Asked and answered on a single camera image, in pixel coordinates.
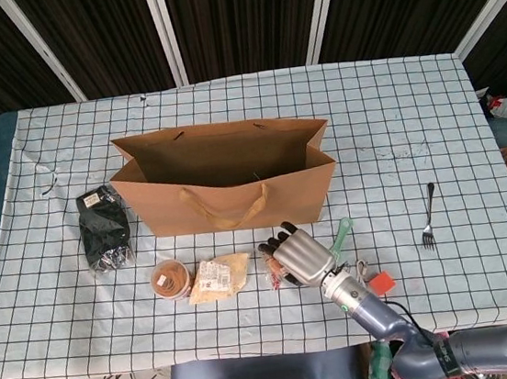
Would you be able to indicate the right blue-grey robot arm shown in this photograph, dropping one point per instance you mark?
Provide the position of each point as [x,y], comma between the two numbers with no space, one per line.
[390,320]

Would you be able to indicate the clear round tub brown snacks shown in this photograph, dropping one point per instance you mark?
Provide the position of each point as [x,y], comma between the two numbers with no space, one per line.
[170,280]

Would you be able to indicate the metal fork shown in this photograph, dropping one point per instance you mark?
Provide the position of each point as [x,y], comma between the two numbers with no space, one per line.
[428,214]

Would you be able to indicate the orange cube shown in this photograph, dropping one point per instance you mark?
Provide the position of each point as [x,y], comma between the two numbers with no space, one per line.
[381,284]

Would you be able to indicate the brown paper bag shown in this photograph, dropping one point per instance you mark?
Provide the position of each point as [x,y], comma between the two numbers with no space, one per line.
[192,215]

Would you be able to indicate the beige wedge food packet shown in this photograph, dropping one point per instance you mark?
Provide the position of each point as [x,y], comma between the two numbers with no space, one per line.
[220,279]

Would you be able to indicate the pile of coloured cloths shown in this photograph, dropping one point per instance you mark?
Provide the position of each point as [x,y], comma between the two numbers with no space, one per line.
[381,363]

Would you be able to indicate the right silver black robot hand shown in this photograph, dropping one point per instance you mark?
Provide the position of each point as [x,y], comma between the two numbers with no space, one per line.
[304,259]

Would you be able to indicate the green plastic brush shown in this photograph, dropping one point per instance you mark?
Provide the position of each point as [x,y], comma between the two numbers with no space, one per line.
[344,229]

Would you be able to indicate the bun packet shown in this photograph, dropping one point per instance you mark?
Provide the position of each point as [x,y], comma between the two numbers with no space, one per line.
[273,270]

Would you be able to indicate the black plastic-wrapped pack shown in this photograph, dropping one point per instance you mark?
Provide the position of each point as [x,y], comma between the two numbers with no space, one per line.
[103,226]

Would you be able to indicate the red white printed bag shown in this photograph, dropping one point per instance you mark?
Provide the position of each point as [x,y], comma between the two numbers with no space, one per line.
[504,105]

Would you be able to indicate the white black checkered tablecloth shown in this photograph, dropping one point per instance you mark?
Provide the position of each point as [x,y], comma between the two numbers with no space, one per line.
[365,115]

